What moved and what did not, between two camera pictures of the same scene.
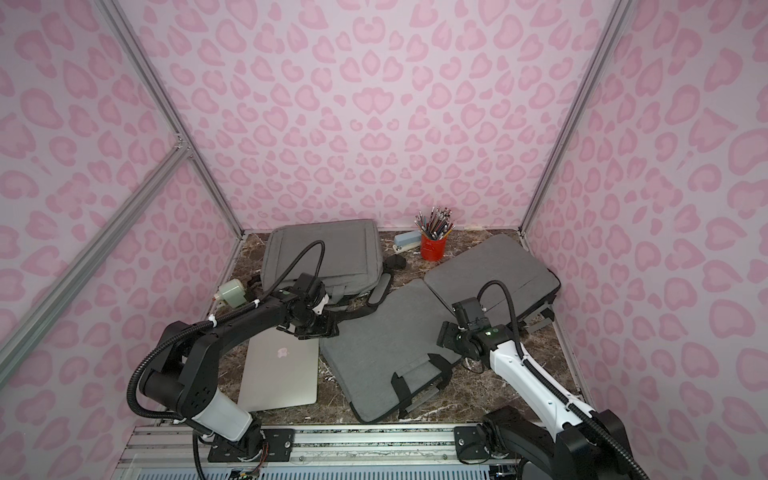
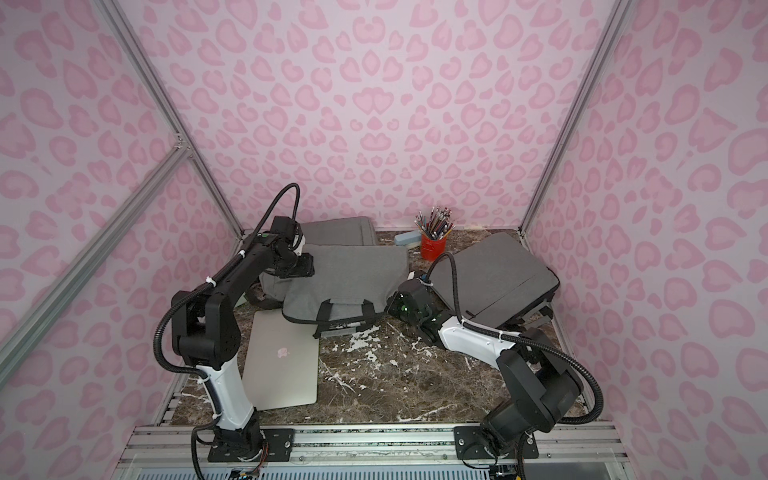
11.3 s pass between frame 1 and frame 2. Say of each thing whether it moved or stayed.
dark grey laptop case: stayed
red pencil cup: stayed
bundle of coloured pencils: stayed
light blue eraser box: stayed
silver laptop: stayed
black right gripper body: moved
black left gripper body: moved
